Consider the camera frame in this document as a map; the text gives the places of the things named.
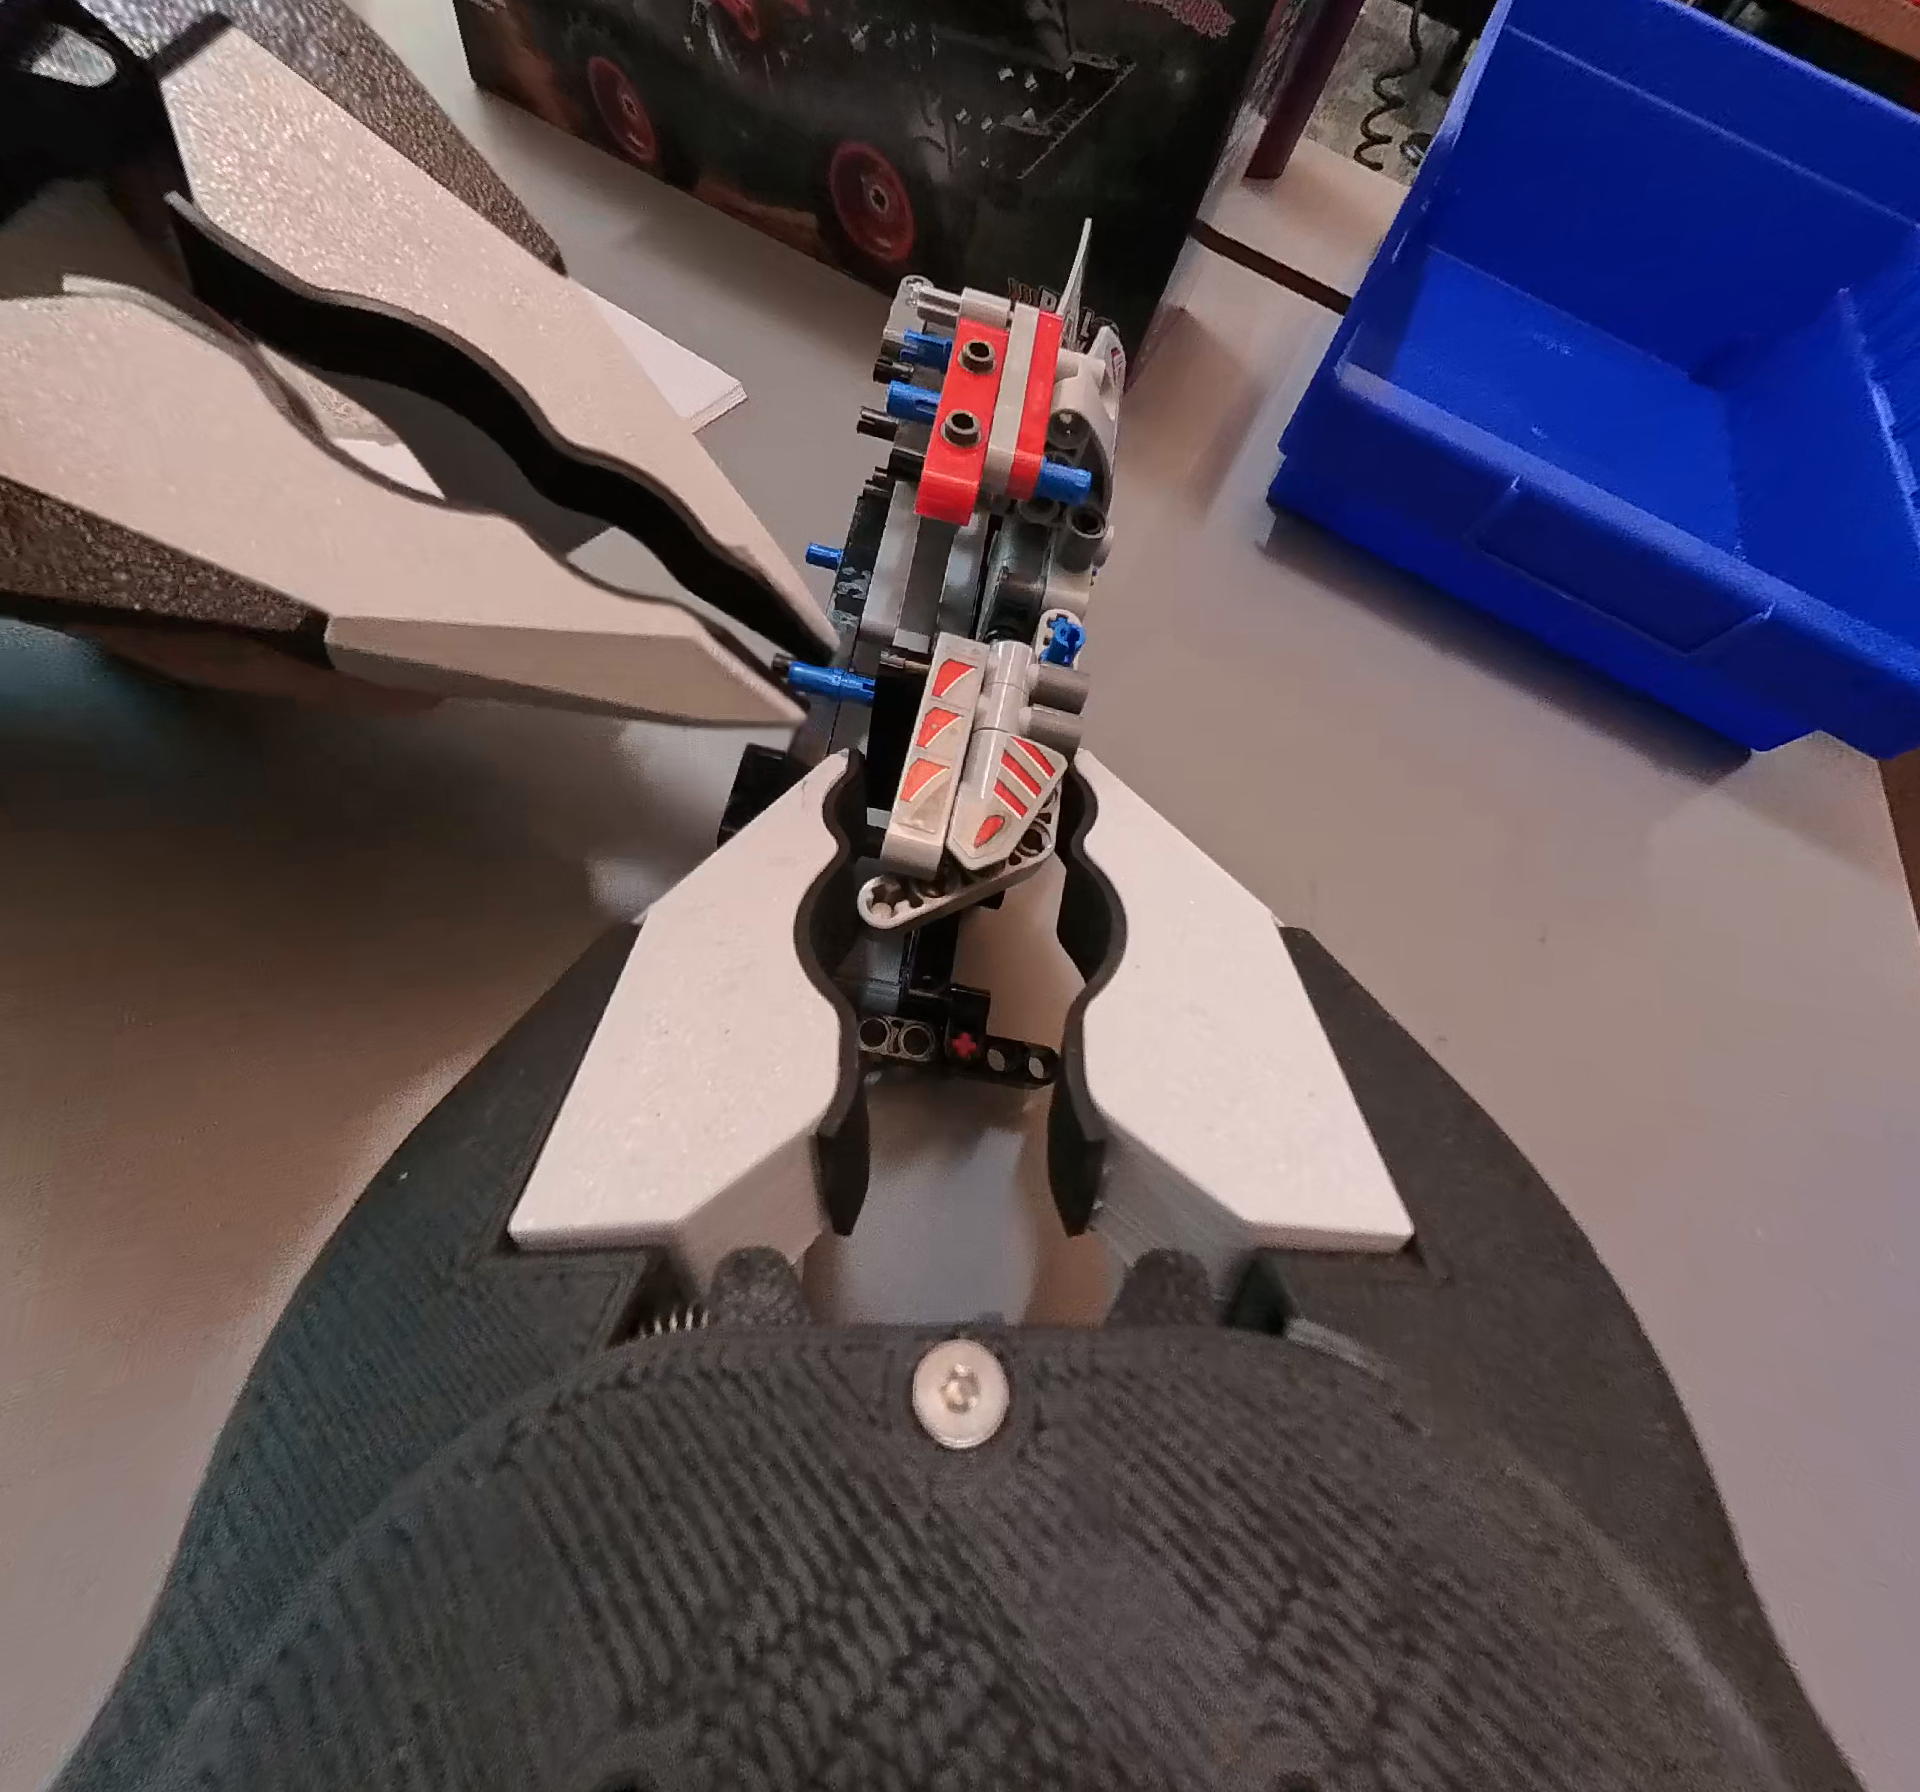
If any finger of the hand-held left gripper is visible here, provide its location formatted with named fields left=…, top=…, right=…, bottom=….
left=152, top=18, right=841, bottom=674
left=0, top=192, right=815, bottom=730

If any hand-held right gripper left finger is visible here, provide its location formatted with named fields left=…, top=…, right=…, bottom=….
left=507, top=750, right=875, bottom=1260

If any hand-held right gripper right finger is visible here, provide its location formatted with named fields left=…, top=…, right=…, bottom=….
left=1047, top=750, right=1419, bottom=1291

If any grey red toy brick truck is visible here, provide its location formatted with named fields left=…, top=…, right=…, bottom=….
left=718, top=221, right=1129, bottom=1081

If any white paper booklet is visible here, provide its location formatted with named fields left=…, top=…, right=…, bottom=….
left=577, top=282, right=750, bottom=433

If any black toy set box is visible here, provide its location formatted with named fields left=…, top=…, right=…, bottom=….
left=424, top=0, right=1327, bottom=344

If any blue plastic storage bin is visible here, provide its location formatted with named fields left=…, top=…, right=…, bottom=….
left=1267, top=0, right=1920, bottom=757

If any maroon cylinder post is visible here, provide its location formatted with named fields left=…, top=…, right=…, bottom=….
left=1242, top=0, right=1429, bottom=184

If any coiled black cable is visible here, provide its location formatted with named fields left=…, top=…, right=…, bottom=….
left=1348, top=0, right=1428, bottom=172

